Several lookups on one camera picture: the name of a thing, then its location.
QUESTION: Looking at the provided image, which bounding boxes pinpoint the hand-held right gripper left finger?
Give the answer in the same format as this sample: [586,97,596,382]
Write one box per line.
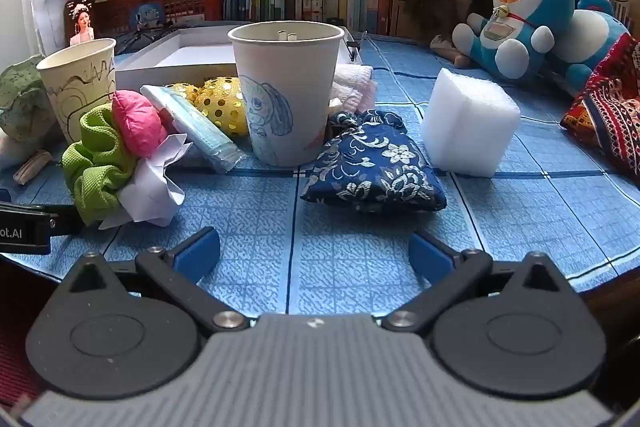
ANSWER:
[60,227,250,333]

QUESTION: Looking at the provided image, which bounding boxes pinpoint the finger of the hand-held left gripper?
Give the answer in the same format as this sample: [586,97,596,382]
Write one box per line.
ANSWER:
[47,205,84,237]

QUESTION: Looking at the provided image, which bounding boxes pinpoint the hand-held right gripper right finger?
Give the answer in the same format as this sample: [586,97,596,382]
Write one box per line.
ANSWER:
[382,229,586,333]

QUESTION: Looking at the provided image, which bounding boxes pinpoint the beige tile keychain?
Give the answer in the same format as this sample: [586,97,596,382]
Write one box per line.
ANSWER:
[12,149,53,184]

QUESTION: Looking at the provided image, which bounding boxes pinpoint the blue face mask pack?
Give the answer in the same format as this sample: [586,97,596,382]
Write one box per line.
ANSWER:
[140,84,245,172]

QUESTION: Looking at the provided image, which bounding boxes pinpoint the pink towel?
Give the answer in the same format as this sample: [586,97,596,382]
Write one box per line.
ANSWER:
[327,64,378,114]

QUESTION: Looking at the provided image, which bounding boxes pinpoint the white box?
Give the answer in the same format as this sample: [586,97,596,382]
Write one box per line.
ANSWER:
[115,28,363,84]

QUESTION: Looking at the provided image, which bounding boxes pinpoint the green scrunchie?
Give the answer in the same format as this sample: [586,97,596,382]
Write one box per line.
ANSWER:
[61,103,138,227]

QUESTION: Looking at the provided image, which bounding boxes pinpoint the white crumpled paper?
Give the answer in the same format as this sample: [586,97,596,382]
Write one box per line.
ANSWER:
[100,133,193,229]

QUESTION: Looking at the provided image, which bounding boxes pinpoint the blue patterned tablecloth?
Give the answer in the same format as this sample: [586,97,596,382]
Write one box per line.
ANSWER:
[0,29,640,308]

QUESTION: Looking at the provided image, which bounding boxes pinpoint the navy floral pouch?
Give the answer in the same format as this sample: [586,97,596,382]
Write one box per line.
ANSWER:
[300,109,447,212]

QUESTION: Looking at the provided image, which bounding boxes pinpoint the pink fabric ball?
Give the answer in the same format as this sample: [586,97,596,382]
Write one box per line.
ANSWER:
[112,90,171,158]

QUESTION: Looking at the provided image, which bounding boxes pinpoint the green lace cloth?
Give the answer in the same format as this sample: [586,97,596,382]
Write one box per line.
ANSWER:
[0,55,58,142]

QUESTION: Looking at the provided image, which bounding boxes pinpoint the white foam block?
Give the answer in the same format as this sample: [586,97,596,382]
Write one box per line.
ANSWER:
[420,68,521,178]

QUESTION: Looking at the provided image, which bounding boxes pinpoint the paper cup with black lines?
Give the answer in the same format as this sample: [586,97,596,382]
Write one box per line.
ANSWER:
[36,38,117,145]

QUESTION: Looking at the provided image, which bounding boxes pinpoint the gold sequin ball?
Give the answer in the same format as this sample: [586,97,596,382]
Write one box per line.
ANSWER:
[165,77,249,138]

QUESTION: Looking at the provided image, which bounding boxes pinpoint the paper cup with blue drawing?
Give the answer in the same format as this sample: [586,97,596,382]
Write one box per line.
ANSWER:
[228,22,346,168]

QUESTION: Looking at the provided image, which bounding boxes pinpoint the miniature bicycle model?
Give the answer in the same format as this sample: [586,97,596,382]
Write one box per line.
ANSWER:
[117,19,177,54]

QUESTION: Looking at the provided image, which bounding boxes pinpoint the white paper sheets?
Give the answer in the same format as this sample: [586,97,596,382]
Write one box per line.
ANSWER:
[31,0,68,56]

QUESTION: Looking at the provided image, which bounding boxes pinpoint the red patterned cloth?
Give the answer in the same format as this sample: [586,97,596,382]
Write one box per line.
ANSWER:
[560,32,640,180]

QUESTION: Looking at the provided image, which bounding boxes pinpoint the red plastic crate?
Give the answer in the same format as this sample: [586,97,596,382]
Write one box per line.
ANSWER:
[92,0,226,42]

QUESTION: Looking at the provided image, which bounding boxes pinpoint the blue cat plush with bell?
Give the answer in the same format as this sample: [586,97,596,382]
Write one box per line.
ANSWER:
[452,0,576,80]

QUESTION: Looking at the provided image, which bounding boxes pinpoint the blue plush toy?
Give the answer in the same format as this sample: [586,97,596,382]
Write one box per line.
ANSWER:
[550,0,632,94]

